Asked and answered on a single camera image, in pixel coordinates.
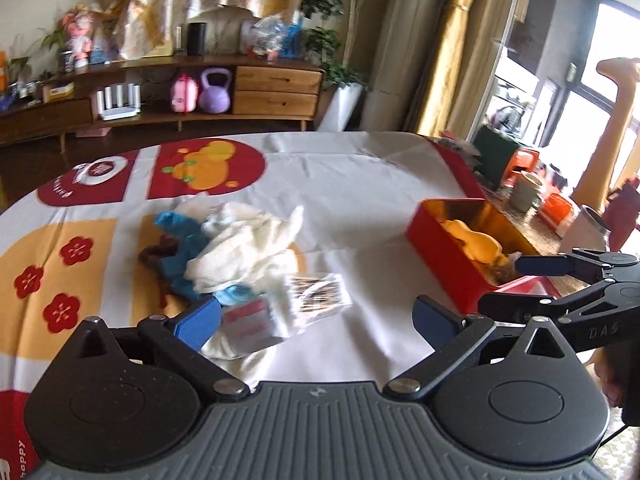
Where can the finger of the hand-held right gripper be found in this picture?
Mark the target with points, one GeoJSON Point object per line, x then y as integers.
{"type": "Point", "coordinates": [540, 264]}
{"type": "Point", "coordinates": [520, 306]}

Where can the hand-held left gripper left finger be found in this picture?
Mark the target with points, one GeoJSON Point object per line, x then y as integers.
{"type": "Point", "coordinates": [197, 322]}

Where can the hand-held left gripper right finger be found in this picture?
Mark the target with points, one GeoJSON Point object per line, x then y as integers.
{"type": "Point", "coordinates": [430, 317]}

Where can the brown fluffy item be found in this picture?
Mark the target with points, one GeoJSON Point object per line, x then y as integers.
{"type": "Point", "coordinates": [152, 256]}
{"type": "Point", "coordinates": [504, 271]}

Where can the red striped tissue packet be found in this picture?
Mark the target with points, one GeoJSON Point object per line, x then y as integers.
{"type": "Point", "coordinates": [250, 325]}

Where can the red tin box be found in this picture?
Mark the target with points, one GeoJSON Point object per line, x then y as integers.
{"type": "Point", "coordinates": [440, 265]}

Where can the blue knit glove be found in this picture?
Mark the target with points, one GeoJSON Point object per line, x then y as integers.
{"type": "Point", "coordinates": [185, 260]}

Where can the yellow rubber duck toy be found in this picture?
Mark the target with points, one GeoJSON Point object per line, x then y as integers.
{"type": "Point", "coordinates": [472, 242]}

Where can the person's right hand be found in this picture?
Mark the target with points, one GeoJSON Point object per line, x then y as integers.
{"type": "Point", "coordinates": [606, 375]}

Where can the patterned table cover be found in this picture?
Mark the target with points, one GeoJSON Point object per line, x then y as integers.
{"type": "Point", "coordinates": [530, 232]}

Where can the orange white packet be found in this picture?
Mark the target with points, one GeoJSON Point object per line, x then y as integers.
{"type": "Point", "coordinates": [557, 212]}

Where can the steel tumbler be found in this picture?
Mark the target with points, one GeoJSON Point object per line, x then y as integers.
{"type": "Point", "coordinates": [582, 230]}

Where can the white mug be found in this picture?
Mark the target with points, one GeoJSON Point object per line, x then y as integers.
{"type": "Point", "coordinates": [526, 192]}

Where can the white cloth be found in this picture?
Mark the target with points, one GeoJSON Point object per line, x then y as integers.
{"type": "Point", "coordinates": [240, 245]}

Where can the maroon chair back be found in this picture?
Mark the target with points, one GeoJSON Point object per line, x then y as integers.
{"type": "Point", "coordinates": [625, 210]}

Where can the orange plastic stool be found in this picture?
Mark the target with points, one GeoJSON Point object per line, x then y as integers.
{"type": "Point", "coordinates": [524, 162]}

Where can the green box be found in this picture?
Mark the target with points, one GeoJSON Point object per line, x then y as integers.
{"type": "Point", "coordinates": [495, 152]}

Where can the printed red white tablecloth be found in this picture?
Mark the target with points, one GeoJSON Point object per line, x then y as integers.
{"type": "Point", "coordinates": [350, 200]}

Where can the clear bags with contents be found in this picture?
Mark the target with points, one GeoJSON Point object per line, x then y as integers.
{"type": "Point", "coordinates": [457, 145]}

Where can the tan giraffe toy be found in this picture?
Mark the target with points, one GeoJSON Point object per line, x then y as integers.
{"type": "Point", "coordinates": [612, 125]}

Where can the yellow curtain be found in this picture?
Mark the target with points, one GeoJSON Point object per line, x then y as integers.
{"type": "Point", "coordinates": [465, 60]}

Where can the pink flat box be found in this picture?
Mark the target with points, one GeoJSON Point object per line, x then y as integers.
{"type": "Point", "coordinates": [92, 132]}

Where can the purple kettlebell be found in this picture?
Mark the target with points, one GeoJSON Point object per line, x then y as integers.
{"type": "Point", "coordinates": [215, 97]}

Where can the white planter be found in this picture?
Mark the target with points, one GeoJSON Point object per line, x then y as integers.
{"type": "Point", "coordinates": [342, 107]}

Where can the pink toy case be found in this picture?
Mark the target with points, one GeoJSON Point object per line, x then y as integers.
{"type": "Point", "coordinates": [184, 94]}

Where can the white router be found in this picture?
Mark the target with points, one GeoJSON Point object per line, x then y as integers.
{"type": "Point", "coordinates": [117, 105]}

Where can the wooden cabinet drawer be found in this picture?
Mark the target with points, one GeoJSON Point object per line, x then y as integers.
{"type": "Point", "coordinates": [277, 80]}
{"type": "Point", "coordinates": [275, 103]}

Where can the window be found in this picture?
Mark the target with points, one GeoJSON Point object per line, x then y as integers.
{"type": "Point", "coordinates": [610, 35]}

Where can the grey curtain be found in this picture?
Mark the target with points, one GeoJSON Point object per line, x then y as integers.
{"type": "Point", "coordinates": [400, 50]}

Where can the wooden TV cabinet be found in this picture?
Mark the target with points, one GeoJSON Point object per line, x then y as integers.
{"type": "Point", "coordinates": [150, 67]}

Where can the orange small box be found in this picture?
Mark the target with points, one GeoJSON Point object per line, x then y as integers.
{"type": "Point", "coordinates": [59, 91]}

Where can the black speaker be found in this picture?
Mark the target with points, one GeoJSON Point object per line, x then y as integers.
{"type": "Point", "coordinates": [196, 38]}

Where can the beige cushion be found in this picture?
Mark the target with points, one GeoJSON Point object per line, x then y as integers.
{"type": "Point", "coordinates": [225, 30]}

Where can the pile of plastic bags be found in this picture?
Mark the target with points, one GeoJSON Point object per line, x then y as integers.
{"type": "Point", "coordinates": [272, 35]}

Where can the pink doll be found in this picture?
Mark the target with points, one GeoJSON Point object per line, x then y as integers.
{"type": "Point", "coordinates": [80, 30]}

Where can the green potted plant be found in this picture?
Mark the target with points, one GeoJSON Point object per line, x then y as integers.
{"type": "Point", "coordinates": [325, 0]}

